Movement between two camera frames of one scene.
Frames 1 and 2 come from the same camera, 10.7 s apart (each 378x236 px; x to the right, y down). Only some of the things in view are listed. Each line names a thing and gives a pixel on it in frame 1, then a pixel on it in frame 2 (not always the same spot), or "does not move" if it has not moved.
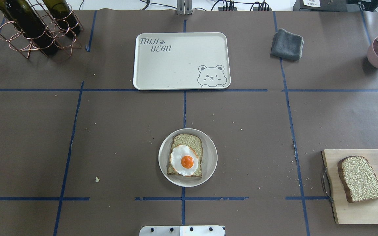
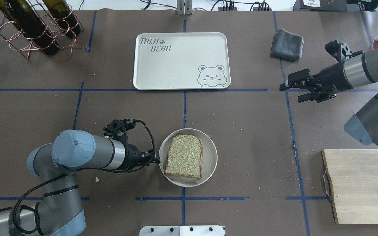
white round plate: x=187 y=157 does not move
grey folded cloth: x=286 y=45 does not move
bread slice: x=360 y=182 → x=185 y=156
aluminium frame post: x=184 y=7 does not move
